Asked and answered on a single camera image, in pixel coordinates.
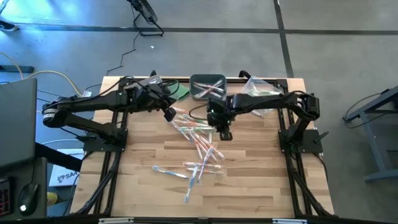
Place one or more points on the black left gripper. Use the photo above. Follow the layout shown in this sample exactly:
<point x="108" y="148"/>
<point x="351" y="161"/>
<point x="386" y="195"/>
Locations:
<point x="149" y="96"/>

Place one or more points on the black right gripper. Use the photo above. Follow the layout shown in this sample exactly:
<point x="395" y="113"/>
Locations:
<point x="220" y="115"/>

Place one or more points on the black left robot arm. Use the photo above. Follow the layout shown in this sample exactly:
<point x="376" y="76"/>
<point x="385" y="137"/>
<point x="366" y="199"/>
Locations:
<point x="93" y="104"/>

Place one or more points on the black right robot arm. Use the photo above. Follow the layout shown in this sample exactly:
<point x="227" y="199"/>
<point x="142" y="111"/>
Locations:
<point x="264" y="101"/>

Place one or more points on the green folded cloth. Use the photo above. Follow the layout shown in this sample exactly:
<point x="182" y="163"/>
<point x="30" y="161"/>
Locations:
<point x="183" y="93"/>

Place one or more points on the translucent white plastic bin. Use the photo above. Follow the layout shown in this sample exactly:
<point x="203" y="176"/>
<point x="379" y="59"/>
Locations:
<point x="152" y="80"/>

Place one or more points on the teal plastic bin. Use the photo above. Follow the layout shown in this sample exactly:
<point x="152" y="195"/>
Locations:
<point x="199" y="77"/>

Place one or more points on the clear plastic bin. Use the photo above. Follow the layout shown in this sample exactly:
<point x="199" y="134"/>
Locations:
<point x="258" y="82"/>

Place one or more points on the white power adapter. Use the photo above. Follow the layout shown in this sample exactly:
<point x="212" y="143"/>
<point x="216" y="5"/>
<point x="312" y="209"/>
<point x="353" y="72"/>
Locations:
<point x="87" y="93"/>

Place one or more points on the black floor fan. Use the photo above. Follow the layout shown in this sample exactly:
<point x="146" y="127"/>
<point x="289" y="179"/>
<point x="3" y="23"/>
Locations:
<point x="144" y="9"/>

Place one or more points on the white label strip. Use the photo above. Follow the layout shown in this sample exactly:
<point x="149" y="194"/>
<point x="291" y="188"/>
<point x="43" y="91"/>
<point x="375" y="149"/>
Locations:
<point x="115" y="220"/>
<point x="289" y="221"/>

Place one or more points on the black diagonal beam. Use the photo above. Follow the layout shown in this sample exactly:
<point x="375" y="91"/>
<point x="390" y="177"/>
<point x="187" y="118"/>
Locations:
<point x="59" y="157"/>

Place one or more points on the white cardboard box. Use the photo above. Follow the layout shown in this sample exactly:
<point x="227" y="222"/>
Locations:
<point x="56" y="182"/>

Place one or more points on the dark grey desk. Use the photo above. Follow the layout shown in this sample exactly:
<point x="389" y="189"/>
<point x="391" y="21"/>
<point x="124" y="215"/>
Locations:
<point x="43" y="174"/>

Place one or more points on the small yellow object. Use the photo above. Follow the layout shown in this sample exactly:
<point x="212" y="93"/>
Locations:
<point x="52" y="199"/>

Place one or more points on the black floor bar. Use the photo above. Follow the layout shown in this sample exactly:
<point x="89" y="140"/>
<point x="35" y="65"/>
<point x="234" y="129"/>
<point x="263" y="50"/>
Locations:
<point x="15" y="69"/>

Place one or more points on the grey blue metal stand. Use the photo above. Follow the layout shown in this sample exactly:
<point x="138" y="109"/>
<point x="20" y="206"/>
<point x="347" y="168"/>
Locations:
<point x="381" y="175"/>

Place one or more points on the black computer mouse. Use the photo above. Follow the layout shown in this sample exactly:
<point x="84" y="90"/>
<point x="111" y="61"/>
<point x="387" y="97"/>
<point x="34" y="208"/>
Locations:
<point x="28" y="196"/>

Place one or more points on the person's foot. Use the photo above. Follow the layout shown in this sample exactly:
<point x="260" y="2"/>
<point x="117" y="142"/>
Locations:
<point x="7" y="26"/>

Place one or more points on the black backlit keyboard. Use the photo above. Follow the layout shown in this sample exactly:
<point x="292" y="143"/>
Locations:
<point x="4" y="199"/>

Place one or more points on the black arch bracket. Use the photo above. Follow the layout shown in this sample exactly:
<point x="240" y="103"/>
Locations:
<point x="245" y="74"/>
<point x="152" y="74"/>

